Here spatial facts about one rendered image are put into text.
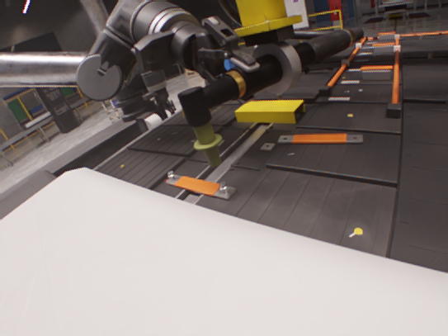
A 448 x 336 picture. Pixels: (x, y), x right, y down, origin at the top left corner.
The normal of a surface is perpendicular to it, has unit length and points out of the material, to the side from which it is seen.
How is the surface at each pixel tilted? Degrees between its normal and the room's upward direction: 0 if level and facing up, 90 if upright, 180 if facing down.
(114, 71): 90
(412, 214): 0
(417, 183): 0
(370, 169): 0
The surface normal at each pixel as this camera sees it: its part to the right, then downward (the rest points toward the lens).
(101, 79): 0.22, 0.48
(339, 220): -0.28, -0.80
